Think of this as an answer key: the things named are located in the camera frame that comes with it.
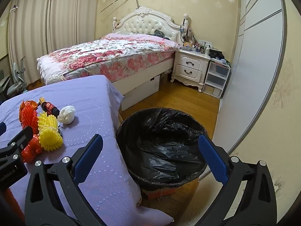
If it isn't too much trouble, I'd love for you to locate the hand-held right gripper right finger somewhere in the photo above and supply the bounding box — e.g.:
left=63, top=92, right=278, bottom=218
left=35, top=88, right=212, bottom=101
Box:
left=198, top=134, right=278, bottom=226

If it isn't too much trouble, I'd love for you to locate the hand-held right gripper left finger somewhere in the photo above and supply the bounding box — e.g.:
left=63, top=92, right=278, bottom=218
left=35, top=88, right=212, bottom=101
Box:
left=25, top=134, right=104, bottom=226

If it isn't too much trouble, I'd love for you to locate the yellow foam fruit net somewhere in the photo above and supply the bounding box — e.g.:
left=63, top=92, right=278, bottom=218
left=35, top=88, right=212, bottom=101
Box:
left=38, top=112, right=64, bottom=151

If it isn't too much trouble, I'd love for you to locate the orange wrapper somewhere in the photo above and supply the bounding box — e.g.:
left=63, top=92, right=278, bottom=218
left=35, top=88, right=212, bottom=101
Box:
left=20, top=100, right=38, bottom=113

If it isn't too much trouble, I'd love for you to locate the brown bottle red label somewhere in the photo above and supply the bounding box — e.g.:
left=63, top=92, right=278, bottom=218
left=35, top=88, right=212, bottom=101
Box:
left=39, top=97, right=60, bottom=117

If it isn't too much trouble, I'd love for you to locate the white tissue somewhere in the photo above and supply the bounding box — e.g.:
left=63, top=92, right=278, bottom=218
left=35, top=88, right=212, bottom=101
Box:
left=57, top=106, right=76, bottom=125

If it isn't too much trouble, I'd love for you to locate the trash bin with black bag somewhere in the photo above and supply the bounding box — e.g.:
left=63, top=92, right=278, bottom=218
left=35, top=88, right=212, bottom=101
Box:
left=115, top=108, right=213, bottom=199

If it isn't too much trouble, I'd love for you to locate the person's left forearm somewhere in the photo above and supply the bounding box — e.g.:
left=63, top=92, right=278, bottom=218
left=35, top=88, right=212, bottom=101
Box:
left=3, top=187, right=25, bottom=224

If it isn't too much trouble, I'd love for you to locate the grey office chair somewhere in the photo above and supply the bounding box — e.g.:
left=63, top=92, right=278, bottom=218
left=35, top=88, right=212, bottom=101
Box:
left=7, top=56, right=26, bottom=97

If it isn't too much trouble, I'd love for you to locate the purple tablecloth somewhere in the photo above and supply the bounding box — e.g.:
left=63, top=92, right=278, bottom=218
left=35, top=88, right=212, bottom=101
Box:
left=0, top=75, right=174, bottom=226

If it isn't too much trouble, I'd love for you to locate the clear plastic drawer unit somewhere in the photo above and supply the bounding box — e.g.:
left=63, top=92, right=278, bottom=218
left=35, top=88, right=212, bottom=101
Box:
left=202, top=59, right=231, bottom=99

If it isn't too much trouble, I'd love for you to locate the white storage box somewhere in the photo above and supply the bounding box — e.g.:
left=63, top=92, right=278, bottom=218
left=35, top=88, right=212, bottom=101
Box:
left=121, top=74, right=160, bottom=111

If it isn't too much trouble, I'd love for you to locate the beige curtain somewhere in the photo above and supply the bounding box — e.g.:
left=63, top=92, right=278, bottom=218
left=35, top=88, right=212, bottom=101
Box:
left=48, top=0, right=100, bottom=54
left=8, top=0, right=53, bottom=87

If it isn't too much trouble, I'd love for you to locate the white nightstand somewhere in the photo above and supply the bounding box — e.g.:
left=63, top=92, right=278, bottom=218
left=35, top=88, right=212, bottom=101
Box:
left=170, top=48, right=211, bottom=92

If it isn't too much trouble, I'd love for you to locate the white wardrobe sliding door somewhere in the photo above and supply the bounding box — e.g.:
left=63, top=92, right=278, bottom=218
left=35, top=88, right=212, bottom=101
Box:
left=213, top=0, right=292, bottom=160

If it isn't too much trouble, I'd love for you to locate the black bag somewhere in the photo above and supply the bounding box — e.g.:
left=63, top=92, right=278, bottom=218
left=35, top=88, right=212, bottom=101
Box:
left=208, top=48, right=232, bottom=65

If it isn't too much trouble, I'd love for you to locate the floral blanket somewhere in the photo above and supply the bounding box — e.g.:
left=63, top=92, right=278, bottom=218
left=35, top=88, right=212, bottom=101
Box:
left=38, top=33, right=180, bottom=85

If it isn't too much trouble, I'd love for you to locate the cluster of small bottles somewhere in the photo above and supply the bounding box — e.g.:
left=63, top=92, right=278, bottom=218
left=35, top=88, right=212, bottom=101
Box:
left=180, top=32, right=212, bottom=54

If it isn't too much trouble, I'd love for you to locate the dark cloth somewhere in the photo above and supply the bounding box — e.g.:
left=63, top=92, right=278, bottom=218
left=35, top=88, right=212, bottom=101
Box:
left=153, top=29, right=171, bottom=39

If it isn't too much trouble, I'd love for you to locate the white bed tufted headboard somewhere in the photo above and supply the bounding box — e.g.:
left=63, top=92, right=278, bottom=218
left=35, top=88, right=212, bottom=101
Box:
left=38, top=7, right=181, bottom=111

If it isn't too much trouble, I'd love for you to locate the fishing rod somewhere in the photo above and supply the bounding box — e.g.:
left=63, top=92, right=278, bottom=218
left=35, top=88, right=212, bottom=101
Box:
left=100, top=0, right=140, bottom=13

